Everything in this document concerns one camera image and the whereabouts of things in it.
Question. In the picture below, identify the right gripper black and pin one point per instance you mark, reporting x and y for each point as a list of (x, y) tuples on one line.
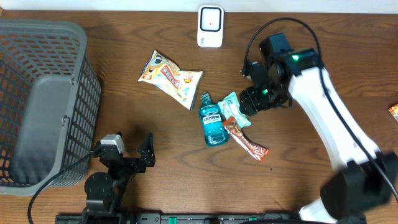
[(249, 98)]

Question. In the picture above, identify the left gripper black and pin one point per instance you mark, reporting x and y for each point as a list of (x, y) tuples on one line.
[(147, 160)]

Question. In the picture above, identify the mint green snack packet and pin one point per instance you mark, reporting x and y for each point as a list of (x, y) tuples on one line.
[(229, 107)]

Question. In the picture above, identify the orange chocolate bar wrapper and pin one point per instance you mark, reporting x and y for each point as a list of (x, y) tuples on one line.
[(255, 150)]

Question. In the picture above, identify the blue Listerine mouthwash bottle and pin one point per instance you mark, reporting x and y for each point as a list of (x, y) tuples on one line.
[(211, 120)]

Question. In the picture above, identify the yellow snack chip bag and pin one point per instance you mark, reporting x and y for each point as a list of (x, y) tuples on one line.
[(166, 75)]

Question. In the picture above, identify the small orange snack packet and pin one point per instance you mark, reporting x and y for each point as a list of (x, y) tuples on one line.
[(394, 111)]

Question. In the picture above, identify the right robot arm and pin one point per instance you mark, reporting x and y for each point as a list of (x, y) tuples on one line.
[(364, 176)]

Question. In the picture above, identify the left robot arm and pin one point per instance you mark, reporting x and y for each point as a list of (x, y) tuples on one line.
[(105, 190)]

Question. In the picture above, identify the white barcode scanner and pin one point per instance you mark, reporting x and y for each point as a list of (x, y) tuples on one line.
[(210, 26)]

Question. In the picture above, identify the grey plastic basket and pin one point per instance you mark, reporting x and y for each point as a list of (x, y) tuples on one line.
[(50, 98)]

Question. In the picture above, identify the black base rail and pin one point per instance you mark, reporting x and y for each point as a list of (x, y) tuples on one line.
[(156, 218)]

